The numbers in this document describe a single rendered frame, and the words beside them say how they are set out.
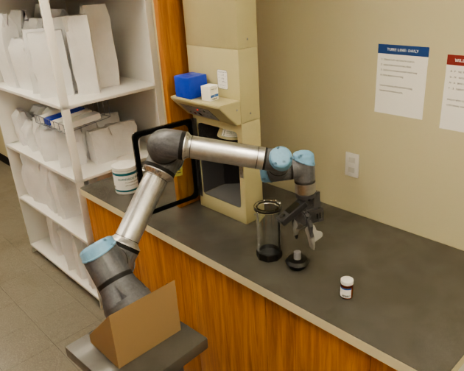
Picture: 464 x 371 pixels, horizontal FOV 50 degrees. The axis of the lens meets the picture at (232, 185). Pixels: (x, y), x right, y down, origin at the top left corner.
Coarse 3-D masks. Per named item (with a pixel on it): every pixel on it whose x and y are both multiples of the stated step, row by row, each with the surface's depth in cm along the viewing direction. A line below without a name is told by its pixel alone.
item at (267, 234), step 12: (264, 204) 194; (276, 204) 192; (264, 216) 187; (276, 216) 188; (264, 228) 189; (276, 228) 190; (264, 240) 191; (276, 240) 192; (264, 252) 193; (276, 252) 194
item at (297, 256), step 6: (294, 252) 188; (300, 252) 188; (288, 258) 189; (294, 258) 189; (300, 258) 189; (306, 258) 189; (288, 264) 188; (294, 264) 186; (300, 264) 186; (306, 264) 187
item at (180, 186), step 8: (176, 128) 222; (184, 128) 225; (144, 136) 213; (144, 144) 214; (144, 152) 215; (144, 160) 216; (184, 160) 230; (136, 168) 215; (184, 168) 231; (176, 176) 229; (184, 176) 232; (192, 176) 235; (168, 184) 228; (176, 184) 231; (184, 184) 234; (192, 184) 237; (168, 192) 229; (176, 192) 232; (184, 192) 235; (192, 192) 238; (160, 200) 228; (168, 200) 230; (176, 200) 233
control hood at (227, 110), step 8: (176, 96) 213; (200, 96) 211; (184, 104) 213; (192, 104) 206; (200, 104) 202; (208, 104) 198; (216, 104) 198; (224, 104) 197; (232, 104) 198; (216, 112) 200; (224, 112) 196; (232, 112) 199; (240, 112) 202; (216, 120) 212; (224, 120) 205; (232, 120) 200; (240, 120) 204
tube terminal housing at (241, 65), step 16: (192, 48) 212; (208, 48) 204; (256, 48) 199; (192, 64) 215; (208, 64) 208; (224, 64) 201; (240, 64) 196; (256, 64) 202; (208, 80) 211; (240, 80) 198; (256, 80) 204; (224, 96) 207; (240, 96) 200; (256, 96) 207; (256, 112) 209; (224, 128) 214; (240, 128) 206; (256, 128) 212; (256, 144) 214; (256, 176) 220; (256, 192) 223; (224, 208) 232; (240, 208) 223
